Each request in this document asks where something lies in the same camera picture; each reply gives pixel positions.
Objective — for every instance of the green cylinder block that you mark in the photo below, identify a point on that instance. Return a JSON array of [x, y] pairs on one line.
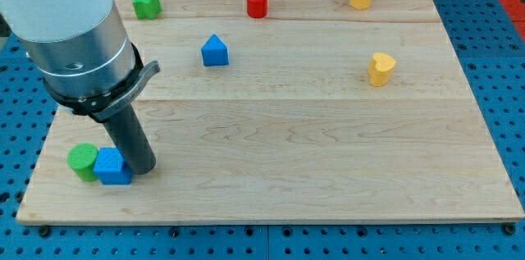
[[81, 159]]

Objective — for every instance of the blue cube block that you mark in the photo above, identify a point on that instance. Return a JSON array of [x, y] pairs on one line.
[[111, 168]]

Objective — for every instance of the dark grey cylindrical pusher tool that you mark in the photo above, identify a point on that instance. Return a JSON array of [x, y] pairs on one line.
[[129, 138]]

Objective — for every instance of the red cylinder block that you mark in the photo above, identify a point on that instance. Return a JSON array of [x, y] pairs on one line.
[[257, 8]]

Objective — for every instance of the yellow heart block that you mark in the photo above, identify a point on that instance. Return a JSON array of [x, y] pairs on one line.
[[380, 68]]

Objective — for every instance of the wooden board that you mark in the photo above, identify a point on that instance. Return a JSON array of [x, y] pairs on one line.
[[290, 132]]

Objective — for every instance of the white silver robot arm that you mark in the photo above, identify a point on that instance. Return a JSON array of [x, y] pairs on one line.
[[80, 46]]

